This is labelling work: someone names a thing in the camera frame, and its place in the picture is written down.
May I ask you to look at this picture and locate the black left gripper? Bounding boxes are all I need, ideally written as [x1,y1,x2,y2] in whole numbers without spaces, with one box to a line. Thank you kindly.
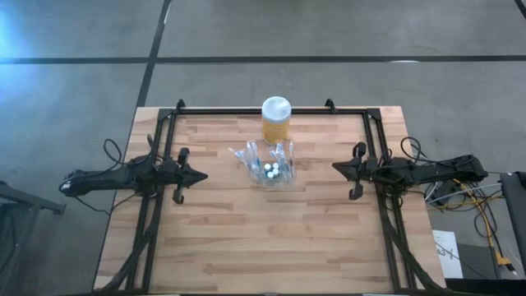
[158,147,209,206]

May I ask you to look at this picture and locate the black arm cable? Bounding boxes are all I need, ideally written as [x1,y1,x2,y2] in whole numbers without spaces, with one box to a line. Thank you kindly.
[381,136,453,168]
[102,133,159,169]

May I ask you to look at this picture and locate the black power adapter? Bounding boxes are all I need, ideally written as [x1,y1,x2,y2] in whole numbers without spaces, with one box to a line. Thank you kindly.
[433,180,457,201]

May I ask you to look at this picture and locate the black metal stand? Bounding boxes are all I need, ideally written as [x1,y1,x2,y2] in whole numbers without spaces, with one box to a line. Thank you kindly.
[0,180,67,289]

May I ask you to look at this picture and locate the yellow cable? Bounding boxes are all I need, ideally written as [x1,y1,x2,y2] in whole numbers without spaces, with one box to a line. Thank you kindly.
[434,176,509,264]

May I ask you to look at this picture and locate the yellow canister white lid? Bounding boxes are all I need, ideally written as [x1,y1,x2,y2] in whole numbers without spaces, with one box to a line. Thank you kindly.
[261,95,293,146]

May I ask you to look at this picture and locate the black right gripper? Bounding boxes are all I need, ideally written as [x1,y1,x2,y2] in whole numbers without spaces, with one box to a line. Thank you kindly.
[331,141,381,201]

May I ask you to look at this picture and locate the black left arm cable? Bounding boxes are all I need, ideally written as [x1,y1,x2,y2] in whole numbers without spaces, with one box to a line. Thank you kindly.
[102,133,159,169]

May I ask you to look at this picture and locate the clear acrylic organizer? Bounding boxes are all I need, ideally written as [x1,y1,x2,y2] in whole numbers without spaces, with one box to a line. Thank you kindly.
[246,138,298,189]

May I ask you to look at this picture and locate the dark grey cabinet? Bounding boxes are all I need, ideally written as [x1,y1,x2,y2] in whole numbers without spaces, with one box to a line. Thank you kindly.
[499,171,526,264]

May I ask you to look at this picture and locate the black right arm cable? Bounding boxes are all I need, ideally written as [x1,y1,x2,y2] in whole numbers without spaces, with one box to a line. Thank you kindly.
[381,136,453,168]

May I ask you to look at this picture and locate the white cable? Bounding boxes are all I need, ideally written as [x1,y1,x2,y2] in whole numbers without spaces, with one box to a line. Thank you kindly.
[425,183,503,206]

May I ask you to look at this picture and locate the white paper sheet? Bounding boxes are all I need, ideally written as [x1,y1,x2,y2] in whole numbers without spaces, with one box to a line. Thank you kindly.
[431,229,464,280]

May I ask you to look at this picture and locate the yellow cable plug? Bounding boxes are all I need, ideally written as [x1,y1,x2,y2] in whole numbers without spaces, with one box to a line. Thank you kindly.
[495,251,517,275]

